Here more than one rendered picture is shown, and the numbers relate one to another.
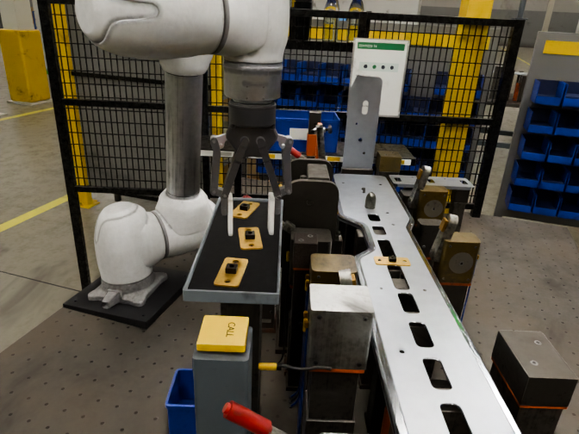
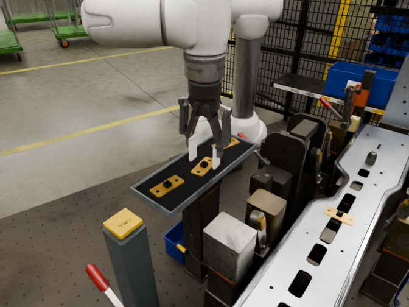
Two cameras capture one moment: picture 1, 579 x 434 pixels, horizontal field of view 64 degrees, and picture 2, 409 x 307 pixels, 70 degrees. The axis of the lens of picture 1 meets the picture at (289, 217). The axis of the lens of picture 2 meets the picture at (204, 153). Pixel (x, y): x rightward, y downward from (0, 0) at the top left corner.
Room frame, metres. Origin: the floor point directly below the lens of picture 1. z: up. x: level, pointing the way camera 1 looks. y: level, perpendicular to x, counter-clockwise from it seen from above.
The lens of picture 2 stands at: (0.26, -0.34, 1.63)
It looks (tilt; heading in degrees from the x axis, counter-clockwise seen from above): 34 degrees down; 40
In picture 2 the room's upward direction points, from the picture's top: straight up
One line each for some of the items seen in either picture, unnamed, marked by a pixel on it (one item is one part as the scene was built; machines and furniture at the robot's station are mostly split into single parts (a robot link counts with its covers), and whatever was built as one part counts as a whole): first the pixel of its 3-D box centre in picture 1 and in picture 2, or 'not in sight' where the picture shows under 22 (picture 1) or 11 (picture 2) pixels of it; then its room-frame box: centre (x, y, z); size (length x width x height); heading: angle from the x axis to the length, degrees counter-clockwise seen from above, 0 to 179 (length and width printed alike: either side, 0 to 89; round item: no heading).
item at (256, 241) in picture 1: (250, 235); (204, 164); (0.75, 0.07, 1.17); 0.08 x 0.04 x 0.01; 10
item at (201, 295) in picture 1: (243, 239); (200, 165); (0.75, 0.08, 1.16); 0.37 x 0.14 x 0.02; 1
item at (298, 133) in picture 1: (299, 130); (360, 82); (1.88, -0.02, 1.10); 0.30 x 0.17 x 0.13; 93
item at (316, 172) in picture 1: (303, 257); (286, 184); (1.08, -0.04, 0.95); 0.18 x 0.13 x 0.49; 1
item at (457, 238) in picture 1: (452, 296); (399, 264); (1.04, -0.44, 0.87); 0.12 x 0.07 x 0.35; 91
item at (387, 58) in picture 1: (376, 78); not in sight; (2.00, -0.33, 1.30); 0.23 x 0.02 x 0.31; 91
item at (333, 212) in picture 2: (392, 259); (339, 214); (0.98, -0.25, 1.01); 0.08 x 0.04 x 0.01; 91
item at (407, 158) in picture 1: (301, 150); (357, 97); (1.88, -0.03, 1.02); 0.90 x 0.22 x 0.03; 91
